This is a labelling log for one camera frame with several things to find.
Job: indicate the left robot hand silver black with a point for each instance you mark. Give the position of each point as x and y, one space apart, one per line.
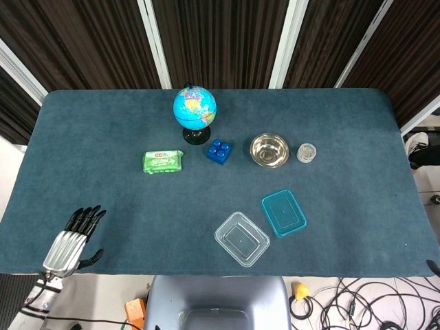
67 249

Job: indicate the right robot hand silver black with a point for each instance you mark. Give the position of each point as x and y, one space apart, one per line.
434 267

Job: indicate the blue translucent plastic container lid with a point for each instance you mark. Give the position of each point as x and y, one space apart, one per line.
283 213

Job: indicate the clear plastic container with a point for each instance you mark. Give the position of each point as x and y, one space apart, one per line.
242 240

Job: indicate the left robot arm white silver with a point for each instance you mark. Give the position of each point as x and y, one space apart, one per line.
34 309

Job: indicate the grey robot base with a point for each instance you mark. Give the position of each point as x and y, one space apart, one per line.
216 302

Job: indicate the orange wooden block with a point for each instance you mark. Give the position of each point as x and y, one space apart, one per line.
134 311

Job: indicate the teal table cloth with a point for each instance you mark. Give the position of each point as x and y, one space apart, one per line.
137 206

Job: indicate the black white equipment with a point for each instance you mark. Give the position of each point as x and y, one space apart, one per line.
424 151

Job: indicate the green wet wipes pack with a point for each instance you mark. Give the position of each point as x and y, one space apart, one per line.
163 161

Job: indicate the yellow plug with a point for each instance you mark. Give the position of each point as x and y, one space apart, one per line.
300 291

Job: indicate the small clear plastic jar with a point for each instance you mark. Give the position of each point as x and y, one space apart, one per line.
306 153

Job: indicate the blue plastic building block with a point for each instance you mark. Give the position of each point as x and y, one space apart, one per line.
219 152

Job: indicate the small desk globe black stand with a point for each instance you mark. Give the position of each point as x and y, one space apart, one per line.
194 108

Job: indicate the stainless steel bowl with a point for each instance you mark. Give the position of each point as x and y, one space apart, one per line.
269 151

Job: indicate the white frame post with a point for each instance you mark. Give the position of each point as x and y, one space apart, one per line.
22 75
364 44
154 44
421 118
285 44

